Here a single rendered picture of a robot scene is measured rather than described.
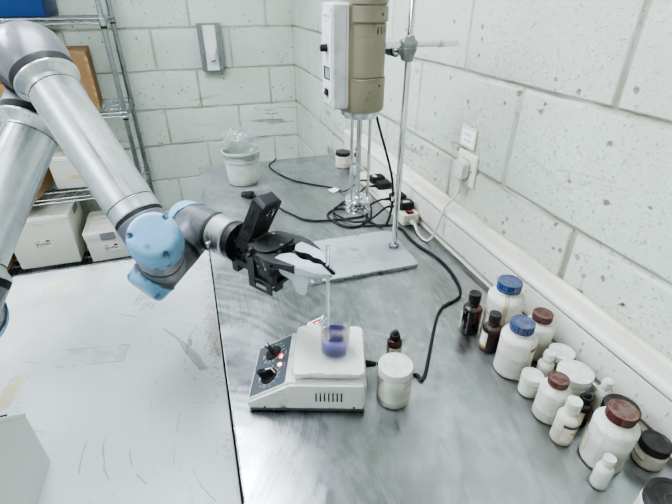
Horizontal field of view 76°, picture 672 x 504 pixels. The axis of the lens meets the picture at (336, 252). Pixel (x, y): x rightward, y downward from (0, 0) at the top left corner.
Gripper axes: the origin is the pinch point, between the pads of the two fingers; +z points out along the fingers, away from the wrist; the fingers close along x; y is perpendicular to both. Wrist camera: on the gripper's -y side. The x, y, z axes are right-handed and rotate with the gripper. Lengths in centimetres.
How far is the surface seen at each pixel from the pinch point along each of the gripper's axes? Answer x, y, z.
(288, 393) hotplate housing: 8.1, 21.1, -1.7
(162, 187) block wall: -109, 79, -222
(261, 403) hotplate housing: 10.8, 23.7, -5.5
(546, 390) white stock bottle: -15.6, 18.9, 32.5
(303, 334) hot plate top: -1.0, 17.2, -6.0
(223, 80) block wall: -148, 12, -194
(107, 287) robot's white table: 7, 27, -62
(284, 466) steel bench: 16.0, 25.9, 4.2
